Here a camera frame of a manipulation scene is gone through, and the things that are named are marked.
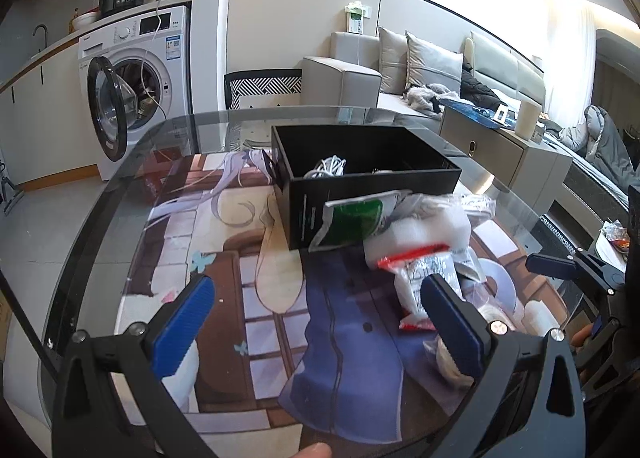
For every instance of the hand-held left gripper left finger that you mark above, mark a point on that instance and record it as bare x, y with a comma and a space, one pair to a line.
184, 330

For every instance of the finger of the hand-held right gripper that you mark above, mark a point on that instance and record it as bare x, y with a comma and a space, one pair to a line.
550, 265
607, 343

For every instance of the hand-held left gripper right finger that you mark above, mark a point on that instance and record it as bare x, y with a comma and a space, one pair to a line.
450, 333

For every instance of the printed plastic bag red trim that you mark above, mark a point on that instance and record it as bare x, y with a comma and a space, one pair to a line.
415, 283

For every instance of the white green medicine packet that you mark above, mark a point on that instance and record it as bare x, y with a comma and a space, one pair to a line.
350, 218

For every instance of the black storage box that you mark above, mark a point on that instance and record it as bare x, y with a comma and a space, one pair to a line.
300, 203

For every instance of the person's left hand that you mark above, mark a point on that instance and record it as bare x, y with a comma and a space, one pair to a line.
310, 451

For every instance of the crumpled snack wrapper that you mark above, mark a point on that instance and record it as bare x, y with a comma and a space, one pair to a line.
617, 235

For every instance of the white foam block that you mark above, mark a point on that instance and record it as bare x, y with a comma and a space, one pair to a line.
415, 238

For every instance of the printed desk mat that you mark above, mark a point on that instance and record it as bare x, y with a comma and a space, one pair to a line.
280, 288

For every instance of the crumpled clear plastic bag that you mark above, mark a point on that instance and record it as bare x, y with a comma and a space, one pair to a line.
450, 205

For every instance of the beige side cabinet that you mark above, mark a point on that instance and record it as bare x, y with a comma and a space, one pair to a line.
490, 158

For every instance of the grey down jacket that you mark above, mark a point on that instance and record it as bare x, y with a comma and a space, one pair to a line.
600, 143

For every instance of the white cylinder lamp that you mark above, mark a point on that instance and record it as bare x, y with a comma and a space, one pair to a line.
528, 121

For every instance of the small white box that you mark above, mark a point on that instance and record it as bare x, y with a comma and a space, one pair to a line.
501, 113

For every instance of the blue patterned cloth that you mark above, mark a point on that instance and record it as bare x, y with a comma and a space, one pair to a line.
470, 109

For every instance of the black jacket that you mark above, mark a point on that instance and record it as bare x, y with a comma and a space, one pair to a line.
480, 88

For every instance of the grey furry cloth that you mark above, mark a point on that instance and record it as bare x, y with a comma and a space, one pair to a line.
425, 96

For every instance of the wide grey pillow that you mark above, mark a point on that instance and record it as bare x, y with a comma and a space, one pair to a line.
432, 66

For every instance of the white washing machine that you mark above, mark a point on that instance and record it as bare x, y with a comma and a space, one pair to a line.
167, 83

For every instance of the white kitchen counter cabinet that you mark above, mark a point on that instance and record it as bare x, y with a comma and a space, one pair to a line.
50, 113

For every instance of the black white patterned chair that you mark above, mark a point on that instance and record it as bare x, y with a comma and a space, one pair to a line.
265, 86

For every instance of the narrow beige pillow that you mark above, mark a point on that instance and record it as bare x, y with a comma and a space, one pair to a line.
392, 58

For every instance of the beige sofa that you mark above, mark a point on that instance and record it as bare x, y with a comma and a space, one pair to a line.
340, 83

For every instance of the white bowl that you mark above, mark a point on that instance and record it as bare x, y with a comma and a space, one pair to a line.
85, 19

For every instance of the kitchen faucet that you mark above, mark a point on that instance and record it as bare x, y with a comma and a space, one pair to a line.
41, 31

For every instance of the white green wall device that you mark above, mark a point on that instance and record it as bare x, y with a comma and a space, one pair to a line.
356, 21

